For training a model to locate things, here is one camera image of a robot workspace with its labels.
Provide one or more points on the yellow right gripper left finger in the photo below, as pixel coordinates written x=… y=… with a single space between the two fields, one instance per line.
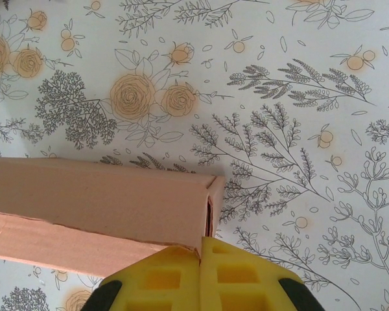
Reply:
x=162 y=285

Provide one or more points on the pink paper box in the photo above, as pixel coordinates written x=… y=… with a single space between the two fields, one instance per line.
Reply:
x=84 y=201

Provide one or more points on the floral tablecloth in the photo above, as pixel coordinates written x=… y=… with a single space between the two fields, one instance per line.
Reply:
x=278 y=129

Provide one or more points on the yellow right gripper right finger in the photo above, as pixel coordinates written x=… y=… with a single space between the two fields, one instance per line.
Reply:
x=240 y=282

